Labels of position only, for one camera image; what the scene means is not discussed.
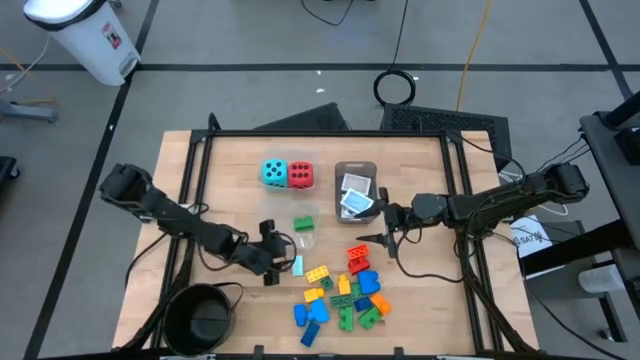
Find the black equipment base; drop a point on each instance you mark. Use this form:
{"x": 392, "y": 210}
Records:
{"x": 7, "y": 172}

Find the grey floor stand foot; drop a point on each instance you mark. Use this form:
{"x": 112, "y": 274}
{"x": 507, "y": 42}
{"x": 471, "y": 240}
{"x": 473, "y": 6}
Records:
{"x": 30, "y": 111}

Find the white pedal trash can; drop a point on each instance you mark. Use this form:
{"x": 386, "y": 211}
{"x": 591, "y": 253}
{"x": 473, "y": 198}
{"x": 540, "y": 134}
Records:
{"x": 95, "y": 45}

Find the blue rounded toy block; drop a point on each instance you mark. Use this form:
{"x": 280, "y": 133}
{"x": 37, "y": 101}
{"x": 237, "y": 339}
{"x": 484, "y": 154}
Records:
{"x": 318, "y": 312}

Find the white printed paper sign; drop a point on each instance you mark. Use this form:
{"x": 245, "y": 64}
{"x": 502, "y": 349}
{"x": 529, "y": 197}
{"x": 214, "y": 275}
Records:
{"x": 532, "y": 240}

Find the orange toy block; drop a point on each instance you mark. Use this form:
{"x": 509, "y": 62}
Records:
{"x": 380, "y": 303}

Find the small dark green block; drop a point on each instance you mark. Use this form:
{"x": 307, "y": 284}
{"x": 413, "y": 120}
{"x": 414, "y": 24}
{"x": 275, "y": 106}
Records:
{"x": 327, "y": 283}

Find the small blue toy block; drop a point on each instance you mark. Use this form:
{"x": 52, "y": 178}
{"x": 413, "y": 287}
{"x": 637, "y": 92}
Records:
{"x": 300, "y": 315}

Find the black chair grey armrest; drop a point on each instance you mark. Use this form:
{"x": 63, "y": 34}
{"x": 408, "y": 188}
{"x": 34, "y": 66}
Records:
{"x": 600, "y": 278}

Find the clear plastic bin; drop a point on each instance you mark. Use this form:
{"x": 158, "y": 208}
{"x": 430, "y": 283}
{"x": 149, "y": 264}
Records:
{"x": 272, "y": 154}
{"x": 280, "y": 215}

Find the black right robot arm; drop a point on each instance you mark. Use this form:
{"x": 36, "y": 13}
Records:
{"x": 500, "y": 202}

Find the yellow tall toy block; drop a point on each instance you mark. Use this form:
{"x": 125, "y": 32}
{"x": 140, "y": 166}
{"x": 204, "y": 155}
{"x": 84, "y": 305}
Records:
{"x": 344, "y": 285}

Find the dark blue toy block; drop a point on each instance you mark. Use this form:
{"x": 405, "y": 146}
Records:
{"x": 363, "y": 303}

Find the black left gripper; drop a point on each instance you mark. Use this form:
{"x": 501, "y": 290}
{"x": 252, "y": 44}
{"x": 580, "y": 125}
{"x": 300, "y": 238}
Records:
{"x": 262, "y": 256}

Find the red toy block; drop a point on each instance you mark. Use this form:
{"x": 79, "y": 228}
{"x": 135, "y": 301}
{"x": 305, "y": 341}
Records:
{"x": 358, "y": 265}

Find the yellow rounded toy block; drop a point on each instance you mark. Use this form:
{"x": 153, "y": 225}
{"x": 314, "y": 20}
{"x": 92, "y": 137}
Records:
{"x": 314, "y": 294}

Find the red foam die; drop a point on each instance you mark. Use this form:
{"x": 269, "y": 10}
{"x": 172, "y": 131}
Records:
{"x": 301, "y": 175}

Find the dark grey side table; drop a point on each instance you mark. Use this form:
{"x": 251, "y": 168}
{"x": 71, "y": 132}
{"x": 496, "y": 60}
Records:
{"x": 607, "y": 165}

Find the black slanted panel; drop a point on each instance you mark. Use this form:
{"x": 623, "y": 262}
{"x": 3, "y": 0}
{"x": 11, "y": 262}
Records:
{"x": 310, "y": 120}

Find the yellow eight-stud toy block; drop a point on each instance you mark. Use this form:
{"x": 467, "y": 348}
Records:
{"x": 317, "y": 274}

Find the teal foam die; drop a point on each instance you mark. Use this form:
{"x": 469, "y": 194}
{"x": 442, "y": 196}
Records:
{"x": 275, "y": 173}

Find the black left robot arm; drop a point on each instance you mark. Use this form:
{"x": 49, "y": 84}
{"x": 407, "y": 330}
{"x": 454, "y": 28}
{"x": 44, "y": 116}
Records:
{"x": 170, "y": 215}

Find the smoky grey plastic bin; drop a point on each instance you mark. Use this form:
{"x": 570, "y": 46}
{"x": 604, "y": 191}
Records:
{"x": 340, "y": 170}

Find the dark green plate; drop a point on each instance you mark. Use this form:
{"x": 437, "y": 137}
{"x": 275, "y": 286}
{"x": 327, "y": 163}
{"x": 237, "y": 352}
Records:
{"x": 341, "y": 300}

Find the mint toy block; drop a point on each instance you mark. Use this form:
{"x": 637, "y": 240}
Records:
{"x": 298, "y": 265}

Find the black perforated computer case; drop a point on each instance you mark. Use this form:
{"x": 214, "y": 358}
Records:
{"x": 445, "y": 130}

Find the black table clamp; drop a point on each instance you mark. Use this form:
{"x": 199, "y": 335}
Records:
{"x": 258, "y": 350}
{"x": 398, "y": 351}

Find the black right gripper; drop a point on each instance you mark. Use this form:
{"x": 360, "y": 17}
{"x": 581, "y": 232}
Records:
{"x": 397, "y": 217}

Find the black bucket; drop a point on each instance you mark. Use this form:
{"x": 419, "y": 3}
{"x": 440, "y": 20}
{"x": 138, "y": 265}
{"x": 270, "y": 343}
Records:
{"x": 197, "y": 322}

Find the long blue toy block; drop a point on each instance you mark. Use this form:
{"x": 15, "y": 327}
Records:
{"x": 310, "y": 333}

